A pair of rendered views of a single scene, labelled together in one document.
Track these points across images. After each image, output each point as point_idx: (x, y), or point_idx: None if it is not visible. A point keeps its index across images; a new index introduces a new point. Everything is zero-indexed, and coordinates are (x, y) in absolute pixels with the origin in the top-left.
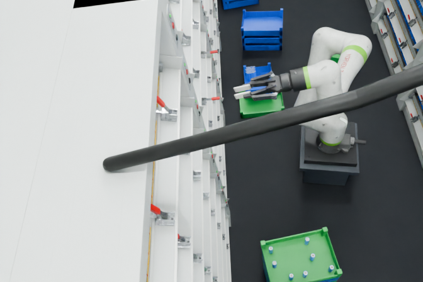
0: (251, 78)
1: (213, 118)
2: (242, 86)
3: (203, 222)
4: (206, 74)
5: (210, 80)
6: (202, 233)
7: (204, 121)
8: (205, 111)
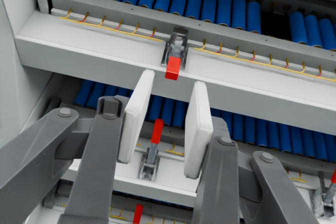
0: (269, 155)
1: (169, 190)
2: (199, 102)
3: None
4: (306, 102)
5: (318, 213)
6: None
7: (88, 44)
8: (131, 56)
